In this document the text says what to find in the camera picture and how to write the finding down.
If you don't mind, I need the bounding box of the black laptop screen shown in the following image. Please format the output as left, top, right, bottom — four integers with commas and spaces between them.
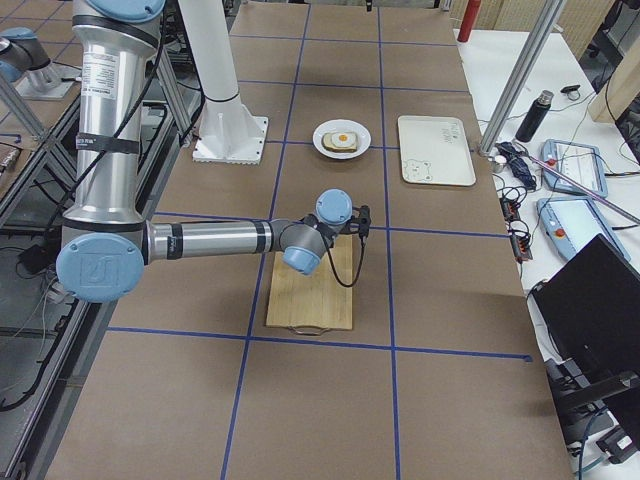
531, 233, 640, 441

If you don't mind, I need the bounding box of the red bottle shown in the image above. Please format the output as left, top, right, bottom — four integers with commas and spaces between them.
457, 0, 482, 43

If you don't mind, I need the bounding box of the lower blue teach pendant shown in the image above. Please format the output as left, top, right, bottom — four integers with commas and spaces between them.
536, 196, 631, 261

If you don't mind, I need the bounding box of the upper blue teach pendant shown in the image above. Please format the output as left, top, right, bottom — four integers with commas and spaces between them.
541, 139, 608, 197

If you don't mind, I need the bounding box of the bread slice under egg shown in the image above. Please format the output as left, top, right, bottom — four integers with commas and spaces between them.
321, 131, 359, 153

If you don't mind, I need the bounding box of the white pedestal column base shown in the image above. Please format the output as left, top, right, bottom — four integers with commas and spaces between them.
179, 1, 269, 165

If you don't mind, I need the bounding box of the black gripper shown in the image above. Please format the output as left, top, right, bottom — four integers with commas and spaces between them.
345, 205, 371, 244

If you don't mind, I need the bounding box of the white round plate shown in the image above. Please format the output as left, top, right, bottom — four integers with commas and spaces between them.
313, 119, 371, 160

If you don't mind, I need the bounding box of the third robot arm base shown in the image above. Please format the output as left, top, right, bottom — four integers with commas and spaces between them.
1, 27, 80, 100

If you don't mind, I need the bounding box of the aluminium frame post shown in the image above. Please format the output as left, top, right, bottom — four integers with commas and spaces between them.
478, 0, 566, 157

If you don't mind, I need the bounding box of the black water bottle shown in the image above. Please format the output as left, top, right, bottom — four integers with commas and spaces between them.
515, 90, 554, 143

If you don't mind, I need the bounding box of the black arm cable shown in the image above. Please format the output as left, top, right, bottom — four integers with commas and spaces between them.
322, 204, 372, 289

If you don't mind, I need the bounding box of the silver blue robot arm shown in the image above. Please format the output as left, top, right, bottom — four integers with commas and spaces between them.
56, 1, 371, 303

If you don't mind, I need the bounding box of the cream bear tray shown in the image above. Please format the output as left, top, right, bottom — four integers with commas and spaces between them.
397, 115, 476, 187

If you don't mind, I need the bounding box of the black monitor stand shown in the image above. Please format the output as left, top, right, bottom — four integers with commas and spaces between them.
544, 359, 639, 445

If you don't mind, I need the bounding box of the wooden cutting board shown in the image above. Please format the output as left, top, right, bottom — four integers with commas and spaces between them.
265, 236, 357, 334

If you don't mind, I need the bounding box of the fried egg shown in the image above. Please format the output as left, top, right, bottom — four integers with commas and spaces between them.
329, 132, 357, 149

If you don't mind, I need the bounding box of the small metal cup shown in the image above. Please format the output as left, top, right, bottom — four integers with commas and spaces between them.
491, 155, 507, 174

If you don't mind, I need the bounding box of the blue teach pendant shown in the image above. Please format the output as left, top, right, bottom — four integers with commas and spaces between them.
541, 139, 608, 197
536, 196, 631, 261

